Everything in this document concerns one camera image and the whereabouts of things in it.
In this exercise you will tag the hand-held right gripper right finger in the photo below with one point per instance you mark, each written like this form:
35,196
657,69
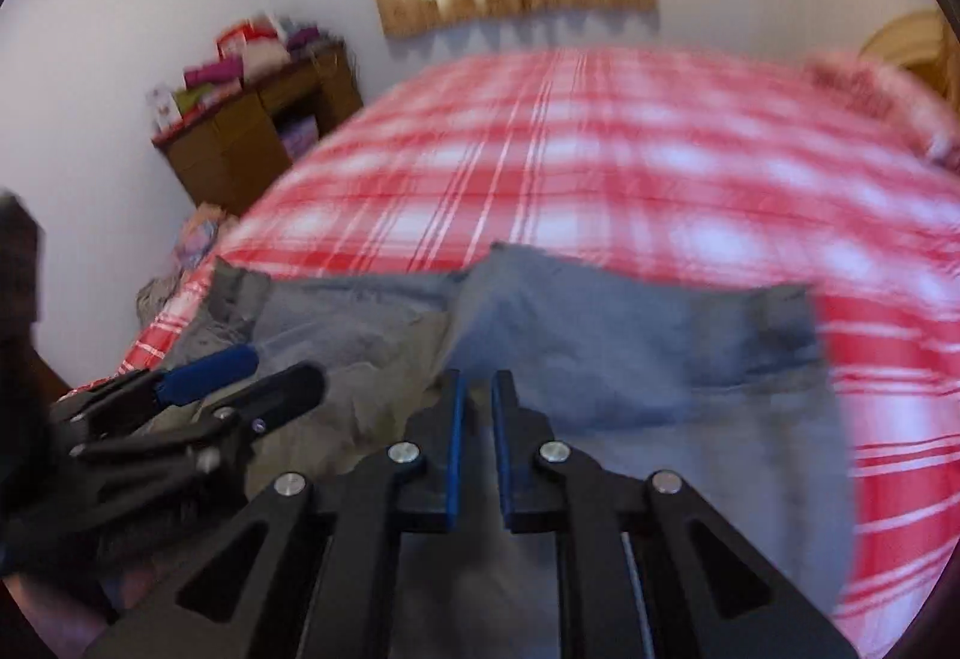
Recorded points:
506,471

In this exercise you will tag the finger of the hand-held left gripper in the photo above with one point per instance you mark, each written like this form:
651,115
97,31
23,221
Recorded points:
210,370
285,389

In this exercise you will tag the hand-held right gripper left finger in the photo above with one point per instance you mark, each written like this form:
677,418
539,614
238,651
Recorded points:
452,449

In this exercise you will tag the grey puffer jacket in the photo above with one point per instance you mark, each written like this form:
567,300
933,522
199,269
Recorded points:
637,344

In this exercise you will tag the pile of grey patterned clothes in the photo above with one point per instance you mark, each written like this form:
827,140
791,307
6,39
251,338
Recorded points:
157,299

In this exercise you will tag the pile of pastel clothes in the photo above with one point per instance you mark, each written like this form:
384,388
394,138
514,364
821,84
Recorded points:
199,232

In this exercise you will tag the brown wooden desk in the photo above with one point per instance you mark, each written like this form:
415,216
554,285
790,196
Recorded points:
225,157

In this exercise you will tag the white printed box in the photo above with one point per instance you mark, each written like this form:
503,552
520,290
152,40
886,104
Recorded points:
161,104

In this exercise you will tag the green folded garment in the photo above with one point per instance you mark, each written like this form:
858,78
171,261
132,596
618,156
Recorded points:
191,98

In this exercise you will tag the pale pink folded garment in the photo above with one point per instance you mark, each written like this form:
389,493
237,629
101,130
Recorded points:
262,58

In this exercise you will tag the red cardboard box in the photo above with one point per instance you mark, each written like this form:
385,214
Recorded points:
240,38

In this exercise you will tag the bed with red plaid sheet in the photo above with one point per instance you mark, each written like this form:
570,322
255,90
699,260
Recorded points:
600,142

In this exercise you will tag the purple folded garment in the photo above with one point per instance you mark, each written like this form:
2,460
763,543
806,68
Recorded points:
304,38

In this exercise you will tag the wooden headboard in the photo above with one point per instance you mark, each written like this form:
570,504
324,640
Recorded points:
907,37

